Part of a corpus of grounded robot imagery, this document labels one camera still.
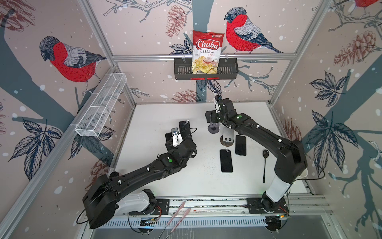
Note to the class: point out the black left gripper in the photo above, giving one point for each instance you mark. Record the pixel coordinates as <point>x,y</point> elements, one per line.
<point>170,147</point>

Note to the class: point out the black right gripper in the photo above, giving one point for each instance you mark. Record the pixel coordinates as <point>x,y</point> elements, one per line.
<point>212,114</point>

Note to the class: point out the black phone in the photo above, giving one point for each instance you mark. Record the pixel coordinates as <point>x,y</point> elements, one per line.
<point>226,161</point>
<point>169,141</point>
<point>185,128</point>

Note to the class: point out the round wooden phone stand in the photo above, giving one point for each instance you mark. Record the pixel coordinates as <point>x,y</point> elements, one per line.
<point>227,138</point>

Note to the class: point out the green phone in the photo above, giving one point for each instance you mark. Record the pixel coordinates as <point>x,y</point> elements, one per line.
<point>240,145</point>

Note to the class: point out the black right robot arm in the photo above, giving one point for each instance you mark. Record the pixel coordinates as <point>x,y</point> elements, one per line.
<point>291,158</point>

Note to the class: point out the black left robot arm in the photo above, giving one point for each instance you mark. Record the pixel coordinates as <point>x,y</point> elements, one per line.
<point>101,199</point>

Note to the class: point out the dark metal spoon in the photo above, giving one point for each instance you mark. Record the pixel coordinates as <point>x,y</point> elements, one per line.
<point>265,155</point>

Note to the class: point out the red cassava chips bag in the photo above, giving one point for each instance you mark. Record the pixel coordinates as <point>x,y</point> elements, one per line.
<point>206,52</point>

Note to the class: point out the white mug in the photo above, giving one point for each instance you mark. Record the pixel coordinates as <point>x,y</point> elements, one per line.
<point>303,175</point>

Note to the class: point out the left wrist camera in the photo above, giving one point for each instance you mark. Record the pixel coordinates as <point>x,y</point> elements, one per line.
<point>177,138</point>

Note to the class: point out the black wall basket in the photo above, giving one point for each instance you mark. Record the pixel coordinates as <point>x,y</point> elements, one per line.
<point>225,69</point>

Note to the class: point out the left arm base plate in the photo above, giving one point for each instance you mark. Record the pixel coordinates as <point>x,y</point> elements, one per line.
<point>161,207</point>

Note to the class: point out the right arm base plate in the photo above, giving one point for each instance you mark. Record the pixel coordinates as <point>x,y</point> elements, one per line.
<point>266,206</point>

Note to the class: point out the white wire mesh basket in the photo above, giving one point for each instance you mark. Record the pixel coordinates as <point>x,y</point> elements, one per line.
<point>97,114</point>

